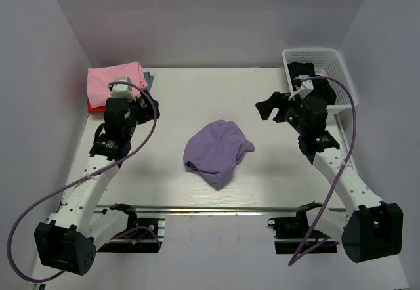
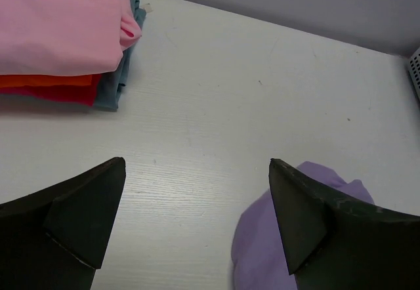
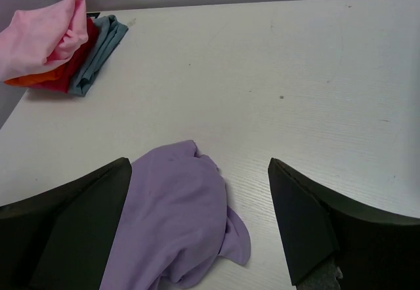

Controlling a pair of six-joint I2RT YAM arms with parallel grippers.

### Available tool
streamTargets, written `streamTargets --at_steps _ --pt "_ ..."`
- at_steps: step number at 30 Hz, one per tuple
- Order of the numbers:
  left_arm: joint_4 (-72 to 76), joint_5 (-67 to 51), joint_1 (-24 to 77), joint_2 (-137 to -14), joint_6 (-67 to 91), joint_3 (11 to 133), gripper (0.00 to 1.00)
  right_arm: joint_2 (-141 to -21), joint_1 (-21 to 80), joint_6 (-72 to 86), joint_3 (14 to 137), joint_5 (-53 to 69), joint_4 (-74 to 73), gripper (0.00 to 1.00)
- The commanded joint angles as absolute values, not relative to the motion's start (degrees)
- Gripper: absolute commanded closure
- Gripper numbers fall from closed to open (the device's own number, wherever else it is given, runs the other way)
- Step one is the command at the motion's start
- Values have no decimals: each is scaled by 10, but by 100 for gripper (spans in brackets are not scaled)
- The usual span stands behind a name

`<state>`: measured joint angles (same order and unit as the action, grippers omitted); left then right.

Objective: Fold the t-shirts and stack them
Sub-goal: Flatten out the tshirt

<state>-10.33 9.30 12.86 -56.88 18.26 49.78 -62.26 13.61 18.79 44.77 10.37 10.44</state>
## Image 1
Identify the purple t shirt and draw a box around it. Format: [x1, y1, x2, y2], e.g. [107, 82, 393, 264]
[183, 120, 255, 190]

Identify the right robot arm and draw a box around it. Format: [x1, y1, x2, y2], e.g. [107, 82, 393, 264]
[255, 92, 403, 263]

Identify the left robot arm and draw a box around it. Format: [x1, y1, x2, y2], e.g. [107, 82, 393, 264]
[34, 91, 160, 276]

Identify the red folded t shirt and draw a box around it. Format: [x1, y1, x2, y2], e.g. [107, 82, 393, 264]
[87, 100, 106, 113]

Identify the black t shirt in basket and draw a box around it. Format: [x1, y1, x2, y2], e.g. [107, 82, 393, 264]
[287, 62, 336, 105]

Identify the pink folded t shirt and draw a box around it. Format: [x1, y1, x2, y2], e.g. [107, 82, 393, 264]
[87, 62, 147, 107]

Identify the blue folded t shirt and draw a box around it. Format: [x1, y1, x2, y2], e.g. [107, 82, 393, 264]
[139, 71, 154, 108]

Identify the white plastic basket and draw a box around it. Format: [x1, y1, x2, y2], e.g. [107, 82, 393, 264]
[282, 47, 358, 115]

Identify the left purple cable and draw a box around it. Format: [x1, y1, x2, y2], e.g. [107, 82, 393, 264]
[6, 81, 158, 283]

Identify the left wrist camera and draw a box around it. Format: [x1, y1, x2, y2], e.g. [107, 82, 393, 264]
[108, 76, 138, 101]

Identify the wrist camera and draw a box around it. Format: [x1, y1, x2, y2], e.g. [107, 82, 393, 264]
[288, 75, 314, 101]
[108, 76, 138, 101]

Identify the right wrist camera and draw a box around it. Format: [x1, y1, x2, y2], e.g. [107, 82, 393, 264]
[288, 75, 314, 101]

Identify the aluminium rail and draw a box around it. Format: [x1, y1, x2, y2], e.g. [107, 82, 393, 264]
[94, 204, 345, 214]

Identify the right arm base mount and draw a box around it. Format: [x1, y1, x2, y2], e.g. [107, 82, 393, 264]
[267, 202, 337, 255]

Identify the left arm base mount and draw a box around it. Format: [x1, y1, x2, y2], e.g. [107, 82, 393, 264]
[97, 207, 165, 254]

